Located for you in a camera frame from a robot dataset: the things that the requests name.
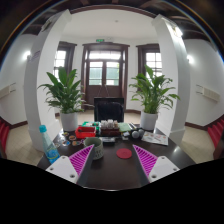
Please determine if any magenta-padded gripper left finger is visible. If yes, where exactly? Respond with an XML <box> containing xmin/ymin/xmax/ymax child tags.
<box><xmin>45</xmin><ymin>144</ymin><xmax>96</xmax><ymax>185</ymax></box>

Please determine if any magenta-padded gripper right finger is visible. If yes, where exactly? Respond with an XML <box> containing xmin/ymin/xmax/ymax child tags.
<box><xmin>132</xmin><ymin>144</ymin><xmax>181</xmax><ymax>184</ymax></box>

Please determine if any clear bottle with teal cap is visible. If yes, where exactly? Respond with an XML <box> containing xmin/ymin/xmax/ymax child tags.
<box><xmin>38</xmin><ymin>124</ymin><xmax>61</xmax><ymax>164</ymax></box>

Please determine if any sheet of round stickers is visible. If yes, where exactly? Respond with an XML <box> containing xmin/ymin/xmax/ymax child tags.
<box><xmin>61</xmin><ymin>131</ymin><xmax>85</xmax><ymax>148</ymax></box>

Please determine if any printed paper leaflet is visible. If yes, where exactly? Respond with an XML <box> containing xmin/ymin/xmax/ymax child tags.
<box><xmin>141</xmin><ymin>130</ymin><xmax>169</xmax><ymax>147</ymax></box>

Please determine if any grey patterned mug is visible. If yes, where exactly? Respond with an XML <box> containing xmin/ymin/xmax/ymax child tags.
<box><xmin>83</xmin><ymin>136</ymin><xmax>104</xmax><ymax>161</ymax></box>

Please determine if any flat round red coaster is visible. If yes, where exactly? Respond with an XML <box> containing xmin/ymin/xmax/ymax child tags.
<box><xmin>116</xmin><ymin>148</ymin><xmax>133</xmax><ymax>160</ymax></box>

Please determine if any red plastic box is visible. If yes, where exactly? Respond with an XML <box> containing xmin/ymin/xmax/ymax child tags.
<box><xmin>74</xmin><ymin>125</ymin><xmax>97</xmax><ymax>139</ymax></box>

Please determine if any grey round object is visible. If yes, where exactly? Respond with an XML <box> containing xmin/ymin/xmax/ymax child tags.
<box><xmin>130</xmin><ymin>128</ymin><xmax>145</xmax><ymax>139</ymax></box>

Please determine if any leafy plant in white pot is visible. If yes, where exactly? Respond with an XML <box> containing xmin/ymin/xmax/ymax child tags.
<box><xmin>37</xmin><ymin>66</ymin><xmax>91</xmax><ymax>132</ymax></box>
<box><xmin>128</xmin><ymin>64</ymin><xmax>181</xmax><ymax>132</ymax></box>

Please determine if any green flat box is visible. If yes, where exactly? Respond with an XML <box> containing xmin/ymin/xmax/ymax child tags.
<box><xmin>82</xmin><ymin>121</ymin><xmax>101</xmax><ymax>128</ymax></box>

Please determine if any pale green notebook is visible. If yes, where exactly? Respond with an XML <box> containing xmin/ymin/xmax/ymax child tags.
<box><xmin>118</xmin><ymin>122</ymin><xmax>133</xmax><ymax>133</ymax></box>

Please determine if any dark tray of small jars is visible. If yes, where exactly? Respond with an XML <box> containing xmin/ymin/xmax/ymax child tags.
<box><xmin>99</xmin><ymin>119</ymin><xmax>121</xmax><ymax>137</ymax></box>

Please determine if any red carpeted staircase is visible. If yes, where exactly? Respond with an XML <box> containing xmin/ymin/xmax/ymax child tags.
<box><xmin>0</xmin><ymin>118</ymin><xmax>11</xmax><ymax>154</ymax></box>
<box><xmin>207</xmin><ymin>116</ymin><xmax>224</xmax><ymax>148</ymax></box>

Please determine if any dark wooden double door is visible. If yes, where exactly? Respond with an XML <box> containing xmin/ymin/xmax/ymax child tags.
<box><xmin>80</xmin><ymin>42</ymin><xmax>130</xmax><ymax>106</ymax></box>

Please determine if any dark framed window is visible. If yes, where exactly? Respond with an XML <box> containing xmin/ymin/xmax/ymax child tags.
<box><xmin>135</xmin><ymin>43</ymin><xmax>163</xmax><ymax>79</ymax></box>
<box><xmin>53</xmin><ymin>41</ymin><xmax>78</xmax><ymax>81</ymax></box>

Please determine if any white wall radiator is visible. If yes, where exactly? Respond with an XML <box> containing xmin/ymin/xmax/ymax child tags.
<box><xmin>195</xmin><ymin>84</ymin><xmax>221</xmax><ymax>102</ymax></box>
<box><xmin>0</xmin><ymin>82</ymin><xmax>17</xmax><ymax>99</ymax></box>

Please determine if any glowing wall lamp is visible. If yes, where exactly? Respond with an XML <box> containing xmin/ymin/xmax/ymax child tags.
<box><xmin>22</xmin><ymin>49</ymin><xmax>32</xmax><ymax>62</ymax></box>

